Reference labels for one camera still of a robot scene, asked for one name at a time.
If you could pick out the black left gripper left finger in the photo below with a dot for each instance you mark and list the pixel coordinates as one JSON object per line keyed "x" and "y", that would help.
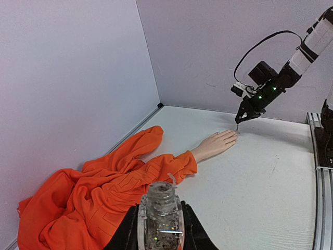
{"x": 125, "y": 237}

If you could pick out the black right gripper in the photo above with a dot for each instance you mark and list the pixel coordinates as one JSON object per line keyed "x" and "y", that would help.
{"x": 271, "y": 84}

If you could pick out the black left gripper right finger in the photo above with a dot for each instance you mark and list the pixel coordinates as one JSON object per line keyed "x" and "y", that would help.
{"x": 196, "y": 237}

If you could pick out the clear nail polish bottle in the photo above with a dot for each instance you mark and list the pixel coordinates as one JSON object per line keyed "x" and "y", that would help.
{"x": 160, "y": 222}

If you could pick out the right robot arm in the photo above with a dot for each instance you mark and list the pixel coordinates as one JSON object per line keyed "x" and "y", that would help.
{"x": 318, "y": 37}

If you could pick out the mannequin hand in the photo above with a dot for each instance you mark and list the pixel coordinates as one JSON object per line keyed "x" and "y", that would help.
{"x": 215, "y": 145}

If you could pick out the orange sweatshirt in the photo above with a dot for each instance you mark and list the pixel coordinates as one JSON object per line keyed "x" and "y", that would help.
{"x": 83, "y": 209}

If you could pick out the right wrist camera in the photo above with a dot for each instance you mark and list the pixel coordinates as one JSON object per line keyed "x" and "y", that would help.
{"x": 242, "y": 90}

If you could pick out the aluminium front rail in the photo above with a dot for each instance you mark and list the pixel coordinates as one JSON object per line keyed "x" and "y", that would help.
{"x": 323, "y": 178}

